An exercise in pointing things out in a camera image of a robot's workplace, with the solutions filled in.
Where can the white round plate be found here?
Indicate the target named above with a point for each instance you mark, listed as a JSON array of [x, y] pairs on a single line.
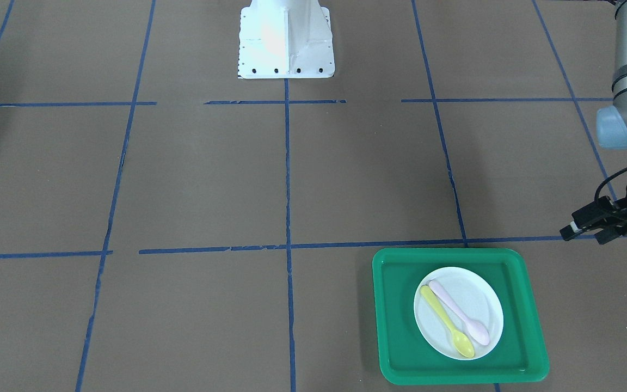
[[477, 299]]

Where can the pink plastic spoon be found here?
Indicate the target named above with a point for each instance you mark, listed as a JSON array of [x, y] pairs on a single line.
[[476, 330]]

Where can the yellow plastic spoon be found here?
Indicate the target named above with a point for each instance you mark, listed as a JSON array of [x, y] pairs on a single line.
[[439, 330]]

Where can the green plastic tray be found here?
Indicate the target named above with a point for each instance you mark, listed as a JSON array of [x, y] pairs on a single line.
[[407, 359]]

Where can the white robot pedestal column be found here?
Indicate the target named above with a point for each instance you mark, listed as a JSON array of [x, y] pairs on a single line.
[[285, 39]]

